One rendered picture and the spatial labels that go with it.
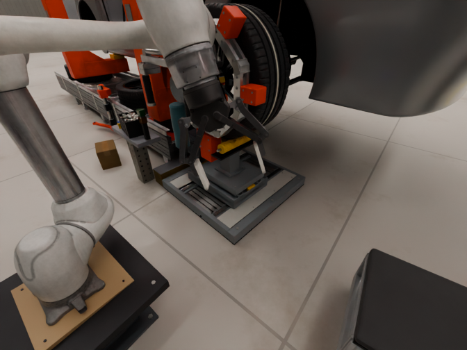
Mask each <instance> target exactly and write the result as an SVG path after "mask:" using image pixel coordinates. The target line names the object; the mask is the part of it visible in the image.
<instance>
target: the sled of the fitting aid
mask: <svg viewBox="0 0 467 350"><path fill-rule="evenodd" d="M188 178H189V179H190V180H192V181H194V182H195V183H196V184H198V185H199V186H201V187H202V188H204V186H203V184H202V182H201V180H200V177H199V176H197V177H196V176H195V175H194V174H193V172H192V169H189V170H188ZM208 181H209V183H210V185H209V187H208V190H207V191H208V192H210V193H211V194H212V195H214V196H215V197H217V198H218V199H219V200H221V201H223V202H224V203H226V204H227V205H228V206H230V207H231V208H233V209H235V208H237V207H238V206H239V205H240V204H242V203H243V202H245V201H246V200H248V199H249V198H250V197H252V196H253V195H254V194H256V193H257V192H258V191H260V190H261V189H263V188H264V187H265V186H266V185H267V183H268V177H267V176H264V177H263V178H261V179H259V180H258V181H257V182H255V183H253V184H252V185H251V186H249V187H248V188H246V189H245V190H243V191H242V192H240V193H239V194H237V195H236V196H235V195H233V194H232V193H230V192H229V191H227V190H225V189H224V188H223V187H221V186H219V185H218V184H216V183H214V182H213V181H211V180H210V179H208Z"/></svg>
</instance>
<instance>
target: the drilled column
mask: <svg viewBox="0 0 467 350"><path fill-rule="evenodd" d="M126 142H127V144H128V147H129V151H130V154H131V157H132V160H133V164H134V167H135V169H136V173H137V175H138V179H139V180H140V181H142V182H143V183H144V184H145V183H147V182H149V181H151V180H154V179H155V178H154V173H153V169H152V166H151V162H150V159H149V154H148V150H147V146H144V147H141V148H137V147H136V146H134V145H133V144H131V143H130V142H129V141H127V140H126Z"/></svg>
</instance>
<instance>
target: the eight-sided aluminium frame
mask: <svg viewBox="0 0 467 350"><path fill-rule="evenodd" d="M218 20H219V19H213V21H214V24H215V39H216V40H217V41H218V44H219V45H220V47H221V49H222V50H223V52H224V54H225V56H226V57H227V59H228V61H229V62H230V64H231V66H232V67H233V100H236V99H237V98H238V97H240V87H241V86H242V85H247V84H249V73H250V69H249V63H248V61H247V58H246V57H245V55H244V54H243V52H242V51H241V49H240V47H239V46H238V43H237V42H236V40H235V38H232V39H225V38H224V37H223V35H222V34H221V32H219V30H218V29H217V28H216V26H217V24H218ZM230 117H232V118H233V119H235V120H236V121H237V122H239V123H240V122H241V121H242V120H243V119H245V116H244V115H243V114H242V113H241V112H240V111H239V110H235V109H233V114H232V115H231V116H230ZM232 129H233V128H232V127H230V126H227V125H225V126H224V127H223V128H221V129H215V130H214V131H212V132H206V131H205V133H208V134H209V135H212V136H214V137H215V138H220V137H222V136H225V135H226V134H227V133H229V132H230V131H231V130H232Z"/></svg>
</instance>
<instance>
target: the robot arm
mask: <svg viewBox="0 0 467 350"><path fill-rule="evenodd" d="M136 3H137V5H138V8H139V11H140V14H141V15H142V18H143V19H141V20H138V21H132V22H104V21H92V20H81V19H59V18H48V17H25V16H5V15H0V123H1V125H2V126H3V127H4V129H5V130H6V132H7V133H8V134H9V136H10V137H11V139H12V140H13V142H14V143H15V145H16V146H17V148H18V149H19V150H20V152H21V153H22V155H23V156H24V157H25V159H26V160H27V162H28V163H29V165H30V166H31V167H32V169H33V171H34V172H35V173H36V174H37V176H38V178H39V179H40V180H41V182H42V183H43V185H44V186H45V187H46V189H47V190H48V192H49V193H50V195H51V196H52V197H53V199H54V200H53V202H52V204H51V211H52V214H53V218H54V224H55V225H50V226H43V227H40V228H37V229H35V230H34V231H31V232H30V233H28V234H27V235H25V236H24V237H23V238H22V239H21V240H20V241H19V242H18V244H17V246H16V247H15V251H14V264H15V269H16V271H17V274H18V276H19V277H20V278H21V280H22V282H23V283H24V284H25V286H26V287H27V288H28V289H29V290H30V291H31V292H32V294H33V295H34V296H35V297H37V298H38V301H39V302H40V305H41V306H42V309H43V311H44V313H45V315H46V323H47V324H48V325H49V326H53V325H54V324H56V323H57V322H58V321H59V320H60V319H61V318H62V317H63V316H64V315H66V314H67V313H68V312H70V311H71V310H73V309H74V308H75V309H76V310H77V311H78V312H79V313H80V314H81V313H84V312H85V311H86V310H87V309H88V308H87V306H86V304H85V300H86V299H87V298H89V297H90V296H92V295H93V294H94V293H96V292H98V291H100V290H102V289H104V287H105V285H106V284H105V283H104V281H103V280H101V279H99V278H98V277H97V275H96V274H95V273H94V272H93V270H92V269H91V267H90V266H89V265H88V261H89V258H90V254H91V252H92V249H93V247H94V245H96V243H97V242H98V241H99V240H100V238H101V237H102V235H103V234H104V233H105V231H106V229H107V228H108V226H109V224H110V223H111V221H112V219H113V215H114V211H115V207H114V203H113V200H112V199H111V198H110V197H109V196H108V195H107V194H105V193H103V192H99V191H96V190H95V189H94V188H92V187H88V186H85V185H83V184H82V182H81V180H80V178H79V177H78V175H77V173H76V172H75V170H74V168H73V166H72V164H71V163H70V161H69V159H68V158H67V156H66V154H65V152H64V151H63V149H62V147H61V146H60V144H59V142H58V140H57V139H56V137H55V135H54V133H53V132H52V130H51V128H50V127H49V125H48V123H47V121H46V119H45V118H44V116H43V114H42V113H41V111H40V109H39V108H38V106H37V104H36V102H35V101H34V99H33V97H32V96H31V93H30V92H29V90H28V88H27V87H26V86H27V85H29V77H28V71H27V66H26V65H27V64H28V61H29V54H30V53H49V52H66V51H99V50H117V49H156V50H159V51H160V52H161V53H162V55H163V57H164V59H165V64H166V65H167V67H168V69H169V71H170V73H171V76H172V79H173V81H174V84H175V85H176V88H177V89H181V88H184V90H185V91H183V96H184V98H185V100H186V103H187V105H188V108H189V111H190V117H182V118H180V119H179V120H178V125H179V129H180V145H179V163H180V164H181V165H183V164H189V165H190V167H191V169H192V172H193V174H194V175H195V176H196V177H197V176H199V177H200V180H201V182H202V184H203V186H204V189H205V190H208V187H209V185H210V183H209V181H208V179H207V177H206V174H205V172H204V169H203V167H202V164H201V162H200V160H199V158H198V159H196V156H197V152H198V150H199V146H200V144H201V141H202V138H203V136H204V132H205V131H206V132H212V131H214V130H215V129H221V128H223V127H224V126H225V125H227V126H230V127H232V128H234V129H235V130H237V131H238V132H240V133H242V134H243V135H245V136H247V137H248V138H250V139H252V140H253V143H254V148H255V151H256V154H257V158H258V160H259V164H260V166H261V171H262V173H263V174H264V173H265V167H264V165H263V161H262V158H261V157H262V156H265V149H264V146H263V140H264V139H265V138H268V137H269V135H270V134H269V133H268V130H267V129H266V128H265V127H264V126H263V125H262V124H261V123H260V122H259V121H258V119H257V118H255V116H253V114H252V113H251V112H250V111H248V109H246V107H245V105H244V103H243V100H242V99H241V98H240V97H238V98H237V99H236V100H234V101H232V102H230V103H228V102H227V101H226V99H225V97H224V94H223V91H222V88H221V85H220V82H219V80H217V79H215V76H217V75H218V74H219V73H220V72H219V70H218V66H217V64H216V59H215V55H214V53H213V47H212V46H213V43H214V40H215V24H214V21H213V18H212V16H211V13H210V12H209V10H208V8H207V7H206V6H205V5H204V2H203V0H136ZM231 108H234V109H235V110H239V111H240V112H241V113H242V114H243V115H244V116H245V117H246V118H247V119H248V121H249V122H250V123H251V124H252V125H253V126H254V127H255V128H256V129H257V130H258V131H259V132H260V134H257V133H255V132H254V131H252V130H250V129H249V128H247V127H246V126H243V125H242V124H241V123H239V122H237V121H236V120H235V119H233V118H232V117H230V116H229V112H230V110H231ZM191 122H192V123H194V124H195V125H197V126H198V127H199V128H198V131H197V135H196V138H195V141H194V144H193V146H192V150H191V153H190V157H187V152H188V128H189V127H190V123H191ZM195 159H196V160H195Z"/></svg>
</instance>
